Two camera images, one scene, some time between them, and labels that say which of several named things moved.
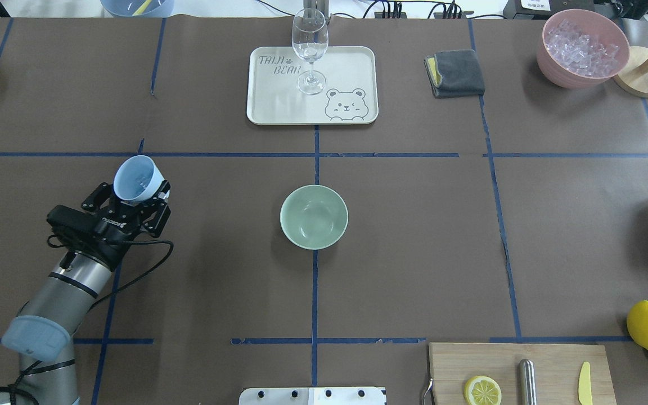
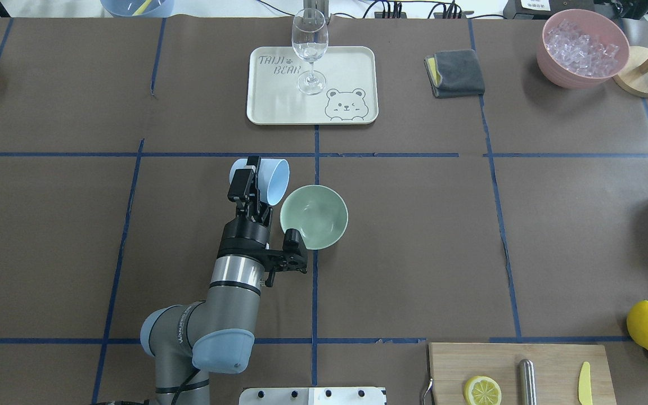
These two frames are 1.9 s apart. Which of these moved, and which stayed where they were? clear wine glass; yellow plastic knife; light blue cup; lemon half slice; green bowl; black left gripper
Moved: black left gripper; light blue cup
Stayed: clear wine glass; lemon half slice; green bowl; yellow plastic knife
